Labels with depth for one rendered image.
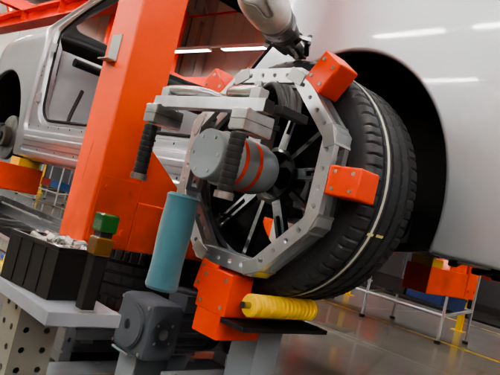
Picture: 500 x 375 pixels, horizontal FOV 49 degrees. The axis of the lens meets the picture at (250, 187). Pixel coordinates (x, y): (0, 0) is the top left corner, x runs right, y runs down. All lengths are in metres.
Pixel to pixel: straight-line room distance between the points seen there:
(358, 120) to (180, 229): 0.53
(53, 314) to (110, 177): 0.66
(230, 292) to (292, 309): 0.17
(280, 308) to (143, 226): 0.61
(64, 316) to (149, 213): 0.72
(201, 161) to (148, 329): 0.58
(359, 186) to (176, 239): 0.51
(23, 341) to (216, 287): 0.47
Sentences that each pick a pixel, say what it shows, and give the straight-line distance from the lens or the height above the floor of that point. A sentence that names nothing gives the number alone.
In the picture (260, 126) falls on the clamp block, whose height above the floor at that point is 0.92.
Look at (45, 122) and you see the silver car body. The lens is 3.64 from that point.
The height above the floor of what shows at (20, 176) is 0.61.
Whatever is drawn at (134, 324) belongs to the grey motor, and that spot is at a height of 0.33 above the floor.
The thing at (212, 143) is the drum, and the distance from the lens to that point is 1.35.
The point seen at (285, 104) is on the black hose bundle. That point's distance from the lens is 1.24.
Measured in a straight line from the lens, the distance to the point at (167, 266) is 1.46.
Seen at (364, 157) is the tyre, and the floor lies 0.92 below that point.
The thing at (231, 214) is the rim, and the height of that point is 0.72.
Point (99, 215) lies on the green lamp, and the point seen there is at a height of 0.65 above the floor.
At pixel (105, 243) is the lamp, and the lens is 1.19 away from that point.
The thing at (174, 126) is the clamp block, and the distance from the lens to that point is 1.48.
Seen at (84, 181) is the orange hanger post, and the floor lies 0.70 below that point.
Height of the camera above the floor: 0.73
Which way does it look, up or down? 3 degrees up
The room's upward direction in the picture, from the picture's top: 14 degrees clockwise
